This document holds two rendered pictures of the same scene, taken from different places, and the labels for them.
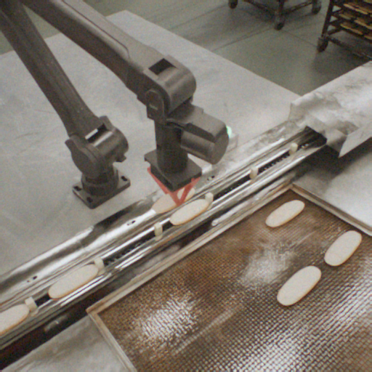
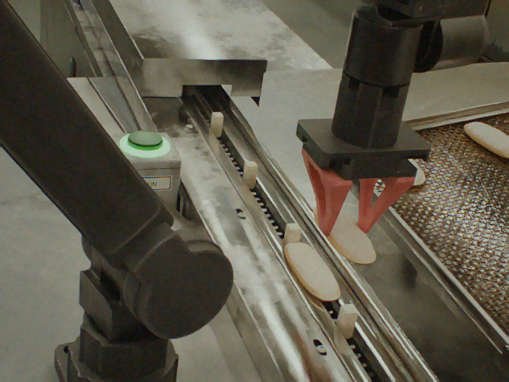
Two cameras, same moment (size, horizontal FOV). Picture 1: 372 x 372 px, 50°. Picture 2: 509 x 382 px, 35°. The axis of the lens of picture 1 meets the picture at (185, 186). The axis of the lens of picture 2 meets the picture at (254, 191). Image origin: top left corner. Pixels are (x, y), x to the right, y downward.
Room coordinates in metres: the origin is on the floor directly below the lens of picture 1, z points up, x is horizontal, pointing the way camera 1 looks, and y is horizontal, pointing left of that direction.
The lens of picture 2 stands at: (0.46, 0.66, 1.30)
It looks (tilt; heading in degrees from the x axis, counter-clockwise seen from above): 29 degrees down; 284
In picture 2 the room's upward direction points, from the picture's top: 9 degrees clockwise
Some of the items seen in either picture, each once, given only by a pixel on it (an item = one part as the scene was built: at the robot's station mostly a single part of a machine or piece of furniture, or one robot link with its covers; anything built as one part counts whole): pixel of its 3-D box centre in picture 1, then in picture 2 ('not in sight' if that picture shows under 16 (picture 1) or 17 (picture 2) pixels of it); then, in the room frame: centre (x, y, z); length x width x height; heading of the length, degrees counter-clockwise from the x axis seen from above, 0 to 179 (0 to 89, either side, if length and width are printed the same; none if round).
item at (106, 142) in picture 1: (102, 154); (149, 270); (0.66, 0.18, 0.94); 0.09 x 0.05 x 0.10; 55
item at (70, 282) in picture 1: (73, 280); not in sight; (0.39, 0.21, 0.86); 0.10 x 0.04 x 0.01; 128
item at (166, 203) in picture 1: (174, 197); (344, 230); (0.54, 0.02, 0.93); 0.10 x 0.04 x 0.01; 128
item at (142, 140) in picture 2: not in sight; (145, 144); (0.79, -0.09, 0.90); 0.04 x 0.04 x 0.02
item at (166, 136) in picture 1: (174, 128); (388, 44); (0.54, 0.02, 1.10); 0.07 x 0.06 x 0.07; 55
